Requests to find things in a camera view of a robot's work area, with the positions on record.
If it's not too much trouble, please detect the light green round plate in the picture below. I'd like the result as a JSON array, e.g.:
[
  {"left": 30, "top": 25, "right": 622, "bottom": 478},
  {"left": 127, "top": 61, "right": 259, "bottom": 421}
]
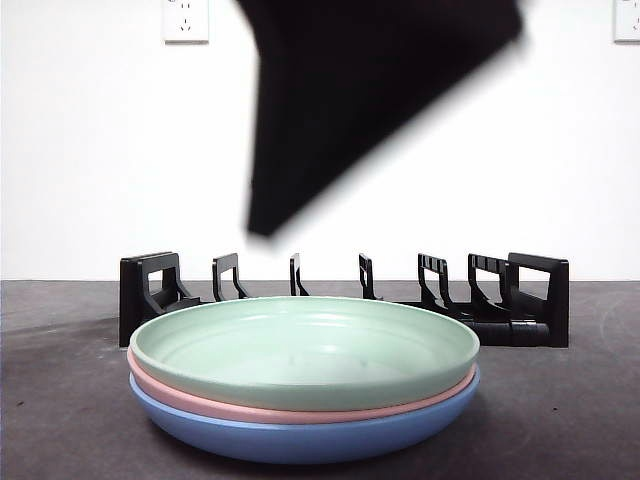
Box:
[{"left": 128, "top": 295, "right": 481, "bottom": 413}]

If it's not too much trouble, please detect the pink round plate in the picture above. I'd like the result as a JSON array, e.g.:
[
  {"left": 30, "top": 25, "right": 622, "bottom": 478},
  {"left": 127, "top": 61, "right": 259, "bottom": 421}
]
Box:
[{"left": 126, "top": 347, "right": 481, "bottom": 427}]

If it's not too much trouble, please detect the blue round plate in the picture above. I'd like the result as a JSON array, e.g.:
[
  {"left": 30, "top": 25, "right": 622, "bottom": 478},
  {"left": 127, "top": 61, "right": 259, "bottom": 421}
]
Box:
[{"left": 128, "top": 367, "right": 482, "bottom": 465}]

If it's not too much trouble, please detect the black plastic dish rack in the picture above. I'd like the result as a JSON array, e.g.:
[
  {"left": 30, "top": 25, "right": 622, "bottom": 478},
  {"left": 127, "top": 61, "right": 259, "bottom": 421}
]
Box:
[{"left": 118, "top": 251, "right": 571, "bottom": 349}]

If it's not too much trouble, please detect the white wall socket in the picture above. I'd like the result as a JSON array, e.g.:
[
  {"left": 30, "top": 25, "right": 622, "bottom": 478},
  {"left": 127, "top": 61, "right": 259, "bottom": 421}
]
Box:
[
  {"left": 613, "top": 0, "right": 640, "bottom": 43},
  {"left": 162, "top": 0, "right": 210, "bottom": 44}
]

